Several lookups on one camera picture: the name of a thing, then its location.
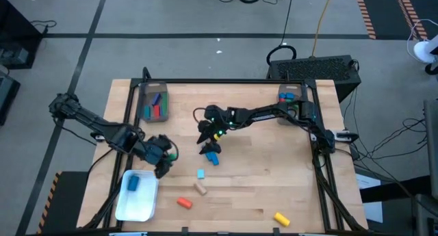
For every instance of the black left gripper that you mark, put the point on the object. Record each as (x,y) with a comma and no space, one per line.
(155,150)

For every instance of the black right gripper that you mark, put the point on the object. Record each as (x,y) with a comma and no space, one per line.
(219,121)

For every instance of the blue long block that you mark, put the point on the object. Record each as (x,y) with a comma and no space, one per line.
(215,159)
(208,156)

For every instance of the cyan small block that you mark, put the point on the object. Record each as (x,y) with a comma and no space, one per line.
(201,174)

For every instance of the blue cylinder block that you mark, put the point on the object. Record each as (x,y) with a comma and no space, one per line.
(133,183)

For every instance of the red-orange cylinder block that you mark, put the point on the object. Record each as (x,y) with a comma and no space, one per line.
(184,202)

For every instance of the natural wood cylinder block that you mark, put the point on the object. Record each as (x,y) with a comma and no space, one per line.
(200,188)

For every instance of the white plastic tray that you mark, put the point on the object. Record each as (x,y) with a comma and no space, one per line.
(137,205)

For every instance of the green long block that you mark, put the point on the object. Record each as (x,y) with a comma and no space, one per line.
(165,102)

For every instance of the red long block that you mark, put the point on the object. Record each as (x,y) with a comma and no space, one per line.
(157,111)

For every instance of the teal long block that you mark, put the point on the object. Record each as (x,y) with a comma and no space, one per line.
(147,111)

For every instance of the indigo long block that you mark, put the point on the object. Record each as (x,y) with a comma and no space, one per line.
(156,98)

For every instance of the red small block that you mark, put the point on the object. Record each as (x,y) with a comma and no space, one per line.
(281,101)

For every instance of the blue small block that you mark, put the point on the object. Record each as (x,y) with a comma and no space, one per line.
(290,95)
(282,96)

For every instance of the yellow cylinder block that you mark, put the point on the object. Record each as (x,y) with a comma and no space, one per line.
(281,219)

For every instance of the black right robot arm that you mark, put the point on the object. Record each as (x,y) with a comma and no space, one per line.
(263,116)

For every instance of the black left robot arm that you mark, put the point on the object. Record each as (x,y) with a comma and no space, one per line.
(92,121)

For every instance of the grey translucent bin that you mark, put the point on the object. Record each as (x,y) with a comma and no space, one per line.
(291,88)
(150,89)

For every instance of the black mat yellow striped edge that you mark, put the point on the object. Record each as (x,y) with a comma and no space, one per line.
(66,202)

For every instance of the black perforated computer case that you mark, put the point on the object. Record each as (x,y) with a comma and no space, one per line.
(315,68)

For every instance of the black equipment box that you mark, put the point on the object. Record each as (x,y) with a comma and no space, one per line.
(7,92)

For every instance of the white paper sheet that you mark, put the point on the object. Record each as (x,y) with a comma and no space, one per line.
(371,208)

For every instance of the black floor beam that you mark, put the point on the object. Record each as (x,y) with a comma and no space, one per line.
(393,192)

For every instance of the black cabinet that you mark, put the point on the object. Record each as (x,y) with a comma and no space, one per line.
(15,27)

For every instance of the dark mat orange striped edges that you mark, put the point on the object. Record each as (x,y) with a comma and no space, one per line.
(383,10)

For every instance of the grey cabinet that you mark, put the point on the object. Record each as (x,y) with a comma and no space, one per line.
(432,143)

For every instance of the white round device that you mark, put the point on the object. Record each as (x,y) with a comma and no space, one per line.
(422,51)

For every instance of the black aluminium table frame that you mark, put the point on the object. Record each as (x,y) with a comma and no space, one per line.
(222,81)

